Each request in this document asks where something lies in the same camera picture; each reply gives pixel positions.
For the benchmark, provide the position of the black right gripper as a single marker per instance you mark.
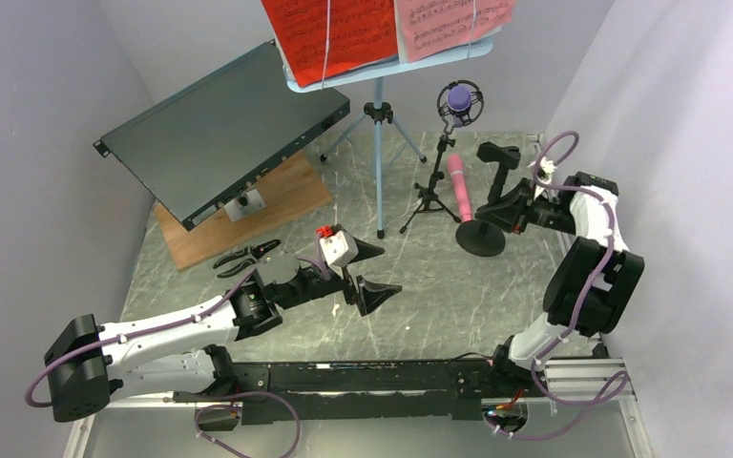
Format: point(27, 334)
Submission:
point(505, 212)

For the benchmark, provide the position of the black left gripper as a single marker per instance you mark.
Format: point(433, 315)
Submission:
point(369, 295)

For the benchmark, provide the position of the black round-base mic stand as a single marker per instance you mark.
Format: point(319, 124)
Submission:
point(483, 236)

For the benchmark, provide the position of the pink microphone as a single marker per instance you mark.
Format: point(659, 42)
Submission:
point(455, 166)

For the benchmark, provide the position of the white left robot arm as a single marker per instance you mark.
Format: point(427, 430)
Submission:
point(92, 364)

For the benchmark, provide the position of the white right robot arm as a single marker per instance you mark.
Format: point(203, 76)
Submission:
point(593, 284)

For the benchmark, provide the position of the brown wooden board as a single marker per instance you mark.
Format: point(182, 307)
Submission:
point(292, 190)

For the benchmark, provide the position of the black tripod mic stand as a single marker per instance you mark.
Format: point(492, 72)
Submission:
point(429, 201)

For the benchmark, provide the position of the black pliers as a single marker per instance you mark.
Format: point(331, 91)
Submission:
point(231, 264)

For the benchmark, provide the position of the purple microphone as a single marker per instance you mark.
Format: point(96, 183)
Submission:
point(459, 102)

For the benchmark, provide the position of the light blue music stand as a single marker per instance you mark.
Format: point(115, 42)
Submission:
point(380, 112)

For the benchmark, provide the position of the pink sheet music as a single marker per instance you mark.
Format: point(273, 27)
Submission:
point(427, 27)

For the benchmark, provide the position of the dark grey rack unit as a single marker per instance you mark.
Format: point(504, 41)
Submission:
point(215, 139)

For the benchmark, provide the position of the red sheet music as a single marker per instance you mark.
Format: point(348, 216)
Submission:
point(322, 39)

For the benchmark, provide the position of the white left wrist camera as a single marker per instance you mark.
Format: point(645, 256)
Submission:
point(337, 247)

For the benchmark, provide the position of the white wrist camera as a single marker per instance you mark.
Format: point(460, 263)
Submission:
point(337, 247)
point(543, 170)

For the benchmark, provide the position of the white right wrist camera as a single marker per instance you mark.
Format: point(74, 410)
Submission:
point(543, 170)

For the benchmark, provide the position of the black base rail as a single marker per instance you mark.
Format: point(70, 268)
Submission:
point(457, 388)

